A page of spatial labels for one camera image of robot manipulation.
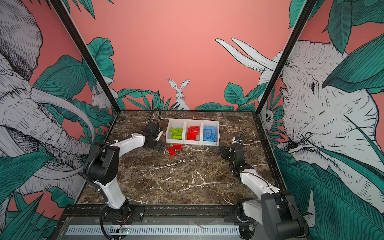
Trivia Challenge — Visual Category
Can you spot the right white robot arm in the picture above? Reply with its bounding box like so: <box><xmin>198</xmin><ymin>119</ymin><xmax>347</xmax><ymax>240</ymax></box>
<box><xmin>218</xmin><ymin>142</ymin><xmax>310</xmax><ymax>240</ymax></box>

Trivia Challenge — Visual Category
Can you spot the white three-compartment bin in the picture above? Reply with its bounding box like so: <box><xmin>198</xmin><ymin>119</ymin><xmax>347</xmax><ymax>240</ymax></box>
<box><xmin>166</xmin><ymin>119</ymin><xmax>220</xmax><ymax>146</ymax></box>

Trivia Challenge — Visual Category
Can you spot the left black frame post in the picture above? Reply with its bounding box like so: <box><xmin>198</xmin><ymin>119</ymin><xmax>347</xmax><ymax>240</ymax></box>
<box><xmin>50</xmin><ymin>0</ymin><xmax>121</xmax><ymax>114</ymax></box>

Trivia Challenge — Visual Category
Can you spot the black mounting rail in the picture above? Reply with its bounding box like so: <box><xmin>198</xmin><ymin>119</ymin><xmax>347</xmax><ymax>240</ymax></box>
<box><xmin>60</xmin><ymin>204</ymin><xmax>256</xmax><ymax>225</ymax></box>

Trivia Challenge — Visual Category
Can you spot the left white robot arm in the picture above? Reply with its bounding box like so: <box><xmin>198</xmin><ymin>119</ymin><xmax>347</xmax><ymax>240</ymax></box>
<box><xmin>83</xmin><ymin>123</ymin><xmax>164</xmax><ymax>210</ymax></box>

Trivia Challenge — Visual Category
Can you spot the left camera black cable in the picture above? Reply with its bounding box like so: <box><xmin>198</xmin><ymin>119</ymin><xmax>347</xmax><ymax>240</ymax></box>
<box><xmin>146</xmin><ymin>107</ymin><xmax>163</xmax><ymax>125</ymax></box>

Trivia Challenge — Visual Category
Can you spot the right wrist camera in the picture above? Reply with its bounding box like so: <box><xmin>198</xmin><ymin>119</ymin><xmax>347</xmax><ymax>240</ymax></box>
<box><xmin>232</xmin><ymin>136</ymin><xmax>243</xmax><ymax>145</ymax></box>

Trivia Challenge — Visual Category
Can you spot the right black frame post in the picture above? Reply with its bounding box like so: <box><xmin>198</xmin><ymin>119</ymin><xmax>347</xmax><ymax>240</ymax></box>
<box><xmin>256</xmin><ymin>0</ymin><xmax>317</xmax><ymax>115</ymax></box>

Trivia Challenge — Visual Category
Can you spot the white slotted cable duct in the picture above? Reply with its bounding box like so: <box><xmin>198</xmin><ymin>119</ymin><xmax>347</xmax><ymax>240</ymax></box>
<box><xmin>65</xmin><ymin>225</ymin><xmax>240</xmax><ymax>236</ymax></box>

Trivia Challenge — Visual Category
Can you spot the red brick by arch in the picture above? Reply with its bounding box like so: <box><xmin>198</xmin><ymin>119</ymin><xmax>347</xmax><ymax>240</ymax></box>
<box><xmin>168</xmin><ymin>147</ymin><xmax>176</xmax><ymax>157</ymax></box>

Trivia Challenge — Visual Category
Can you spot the black frame post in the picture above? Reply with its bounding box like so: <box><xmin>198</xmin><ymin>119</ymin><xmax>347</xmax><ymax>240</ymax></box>
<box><xmin>256</xmin><ymin>0</ymin><xmax>317</xmax><ymax>115</ymax></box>
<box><xmin>50</xmin><ymin>0</ymin><xmax>121</xmax><ymax>114</ymax></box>

